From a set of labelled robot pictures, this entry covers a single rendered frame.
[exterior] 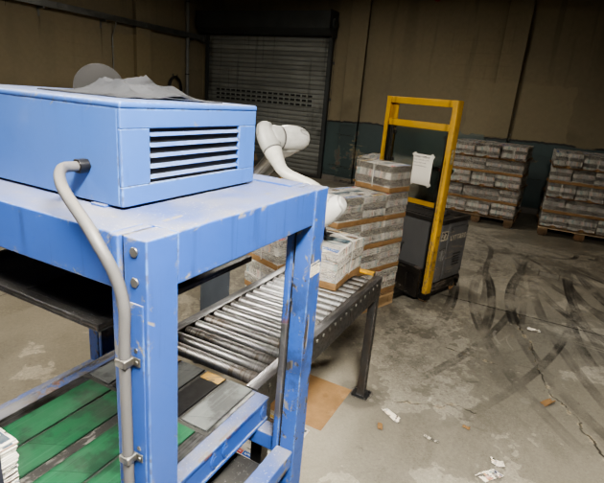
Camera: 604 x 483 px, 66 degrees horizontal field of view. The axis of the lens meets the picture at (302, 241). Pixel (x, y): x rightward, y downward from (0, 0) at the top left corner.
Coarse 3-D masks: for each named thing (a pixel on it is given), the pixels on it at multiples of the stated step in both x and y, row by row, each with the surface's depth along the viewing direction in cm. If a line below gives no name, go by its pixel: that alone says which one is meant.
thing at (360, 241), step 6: (336, 234) 270; (342, 234) 273; (348, 234) 275; (354, 240) 261; (360, 240) 268; (360, 246) 270; (354, 252) 263; (360, 252) 274; (354, 258) 265; (360, 258) 277; (354, 264) 269
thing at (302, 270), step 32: (320, 192) 126; (320, 224) 130; (288, 256) 132; (320, 256) 135; (288, 288) 135; (288, 320) 138; (288, 352) 141; (288, 384) 143; (288, 416) 146; (288, 448) 150; (288, 480) 153
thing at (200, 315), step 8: (272, 272) 269; (280, 272) 270; (264, 280) 257; (248, 288) 244; (232, 296) 233; (240, 296) 234; (216, 304) 223; (224, 304) 224; (200, 312) 214; (208, 312) 214; (184, 320) 205; (192, 320) 206; (184, 328) 200
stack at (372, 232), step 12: (348, 228) 365; (360, 228) 377; (372, 228) 387; (372, 240) 391; (252, 252) 344; (264, 252) 333; (276, 252) 322; (372, 252) 395; (252, 264) 346; (264, 264) 338; (276, 264) 324; (360, 264) 389; (372, 264) 400; (252, 276) 348; (264, 276) 337; (360, 276) 394; (372, 276) 404
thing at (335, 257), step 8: (328, 240) 257; (336, 240) 258; (328, 248) 246; (336, 248) 246; (344, 248) 247; (328, 256) 244; (336, 256) 242; (344, 256) 249; (328, 264) 247; (336, 264) 244; (344, 264) 254; (320, 272) 251; (328, 272) 248; (336, 272) 246; (344, 272) 257; (328, 280) 249; (336, 280) 248
